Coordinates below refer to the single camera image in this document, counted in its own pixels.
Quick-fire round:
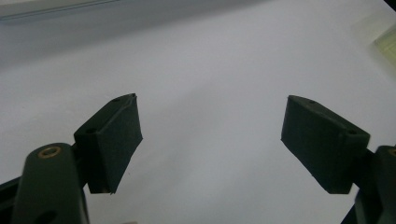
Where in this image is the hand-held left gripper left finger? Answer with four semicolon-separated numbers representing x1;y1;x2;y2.
73;92;144;195

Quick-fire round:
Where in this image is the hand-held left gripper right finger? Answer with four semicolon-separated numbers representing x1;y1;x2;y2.
280;94;372;195

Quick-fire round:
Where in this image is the yellow-green transparent container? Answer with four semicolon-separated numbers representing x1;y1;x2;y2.
353;7;396;71

